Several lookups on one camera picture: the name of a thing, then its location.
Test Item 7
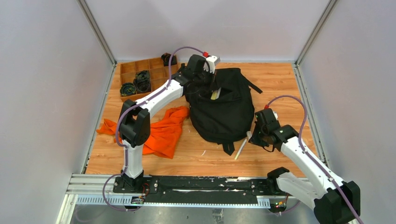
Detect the yellow-green pencil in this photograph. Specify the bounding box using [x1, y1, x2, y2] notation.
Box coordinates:
[234, 131, 252, 160]

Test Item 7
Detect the black backpack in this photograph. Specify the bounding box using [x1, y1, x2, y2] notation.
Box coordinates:
[184, 68, 262, 155]

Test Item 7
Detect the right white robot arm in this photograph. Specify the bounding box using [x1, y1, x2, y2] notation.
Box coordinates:
[250, 108, 361, 224]

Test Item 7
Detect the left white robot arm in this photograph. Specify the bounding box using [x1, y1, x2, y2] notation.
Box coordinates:
[116, 55, 220, 193]

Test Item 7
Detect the dark coiled roll back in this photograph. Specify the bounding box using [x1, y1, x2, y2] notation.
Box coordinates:
[161, 53, 177, 66]

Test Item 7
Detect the wooden compartment tray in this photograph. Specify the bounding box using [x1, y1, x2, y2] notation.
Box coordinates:
[120, 53, 179, 102]

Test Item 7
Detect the orange cloth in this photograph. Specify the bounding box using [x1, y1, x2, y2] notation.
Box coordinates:
[96, 106, 190, 160]

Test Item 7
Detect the dark coiled roll front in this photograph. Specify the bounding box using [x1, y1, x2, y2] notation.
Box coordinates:
[120, 82, 137, 97]

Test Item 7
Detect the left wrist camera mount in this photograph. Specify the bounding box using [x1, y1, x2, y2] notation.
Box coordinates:
[203, 51, 221, 74]

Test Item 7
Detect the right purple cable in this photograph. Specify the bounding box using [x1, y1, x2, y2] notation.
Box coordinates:
[263, 95, 364, 224]

